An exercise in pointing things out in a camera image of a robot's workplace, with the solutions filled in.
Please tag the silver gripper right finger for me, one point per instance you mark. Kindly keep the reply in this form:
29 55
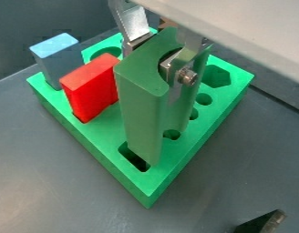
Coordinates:
177 67

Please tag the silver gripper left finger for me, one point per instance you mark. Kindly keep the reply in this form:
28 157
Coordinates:
131 21

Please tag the green arch block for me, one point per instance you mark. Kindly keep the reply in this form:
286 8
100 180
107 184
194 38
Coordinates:
149 114

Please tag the green shape sorter board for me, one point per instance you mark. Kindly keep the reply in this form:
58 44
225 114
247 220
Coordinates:
103 137

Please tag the light blue square block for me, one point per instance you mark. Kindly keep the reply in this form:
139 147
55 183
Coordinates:
59 57

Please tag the red rectangular block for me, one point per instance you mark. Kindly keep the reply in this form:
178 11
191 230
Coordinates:
90 87

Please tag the black curved stand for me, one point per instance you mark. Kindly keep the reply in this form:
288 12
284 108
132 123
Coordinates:
264 224

